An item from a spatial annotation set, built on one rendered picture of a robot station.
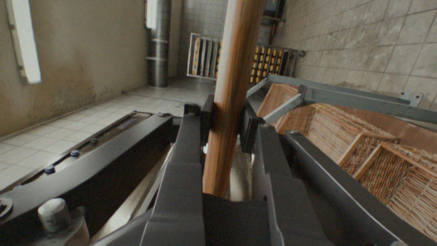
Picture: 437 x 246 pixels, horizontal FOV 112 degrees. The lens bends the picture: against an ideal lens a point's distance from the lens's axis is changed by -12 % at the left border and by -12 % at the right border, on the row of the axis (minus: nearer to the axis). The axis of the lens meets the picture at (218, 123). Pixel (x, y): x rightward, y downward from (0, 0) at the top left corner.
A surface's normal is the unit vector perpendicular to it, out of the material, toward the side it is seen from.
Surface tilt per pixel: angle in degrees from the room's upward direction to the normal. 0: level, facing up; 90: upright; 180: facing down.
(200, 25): 90
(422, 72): 0
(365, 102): 90
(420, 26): 0
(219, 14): 90
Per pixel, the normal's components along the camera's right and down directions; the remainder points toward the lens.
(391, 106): -0.04, 0.36
